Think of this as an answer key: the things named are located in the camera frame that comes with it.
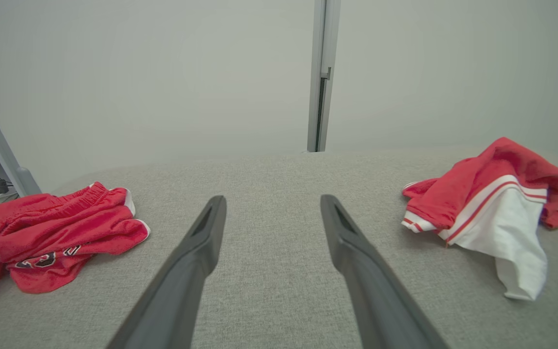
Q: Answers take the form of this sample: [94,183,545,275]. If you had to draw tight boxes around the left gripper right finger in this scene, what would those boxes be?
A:
[320,195,449,349]

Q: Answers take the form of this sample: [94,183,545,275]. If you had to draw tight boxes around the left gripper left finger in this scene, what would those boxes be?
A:
[107,195,227,349]

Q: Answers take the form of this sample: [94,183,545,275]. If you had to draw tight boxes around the red mesh basketball shorts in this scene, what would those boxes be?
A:
[0,182,151,307]

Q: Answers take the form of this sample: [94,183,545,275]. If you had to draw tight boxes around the red and white basketball jersey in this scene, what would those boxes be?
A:
[402,137,558,301]

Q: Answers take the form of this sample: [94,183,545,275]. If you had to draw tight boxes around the grey aluminium door post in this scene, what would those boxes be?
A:
[307,0,341,153]

